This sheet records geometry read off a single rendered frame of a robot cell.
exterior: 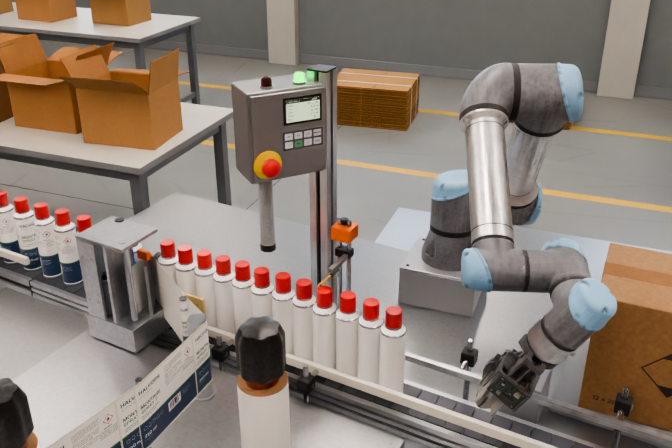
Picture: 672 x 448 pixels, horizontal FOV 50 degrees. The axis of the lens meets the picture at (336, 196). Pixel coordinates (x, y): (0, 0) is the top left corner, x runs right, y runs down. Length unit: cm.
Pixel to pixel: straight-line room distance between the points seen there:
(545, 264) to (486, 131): 29
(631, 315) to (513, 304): 52
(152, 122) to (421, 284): 158
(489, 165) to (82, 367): 97
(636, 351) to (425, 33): 570
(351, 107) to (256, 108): 424
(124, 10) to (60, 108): 231
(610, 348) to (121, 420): 92
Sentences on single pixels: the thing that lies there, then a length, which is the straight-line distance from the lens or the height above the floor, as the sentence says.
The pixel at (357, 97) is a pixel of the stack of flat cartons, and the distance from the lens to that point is 558.
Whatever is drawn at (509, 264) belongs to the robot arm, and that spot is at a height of 124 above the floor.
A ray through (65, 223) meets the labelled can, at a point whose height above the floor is 106.
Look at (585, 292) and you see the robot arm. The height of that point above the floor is 125.
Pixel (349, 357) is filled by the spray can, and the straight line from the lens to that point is 152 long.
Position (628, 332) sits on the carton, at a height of 106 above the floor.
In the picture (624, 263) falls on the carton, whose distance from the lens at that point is 161.
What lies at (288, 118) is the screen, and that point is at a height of 142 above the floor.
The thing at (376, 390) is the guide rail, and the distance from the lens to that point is 150.
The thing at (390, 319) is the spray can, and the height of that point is 107.
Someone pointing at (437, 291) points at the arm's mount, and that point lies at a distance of 186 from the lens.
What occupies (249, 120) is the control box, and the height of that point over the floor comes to 142.
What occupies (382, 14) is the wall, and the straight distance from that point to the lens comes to 708.
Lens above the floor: 188
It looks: 25 degrees down
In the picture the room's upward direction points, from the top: straight up
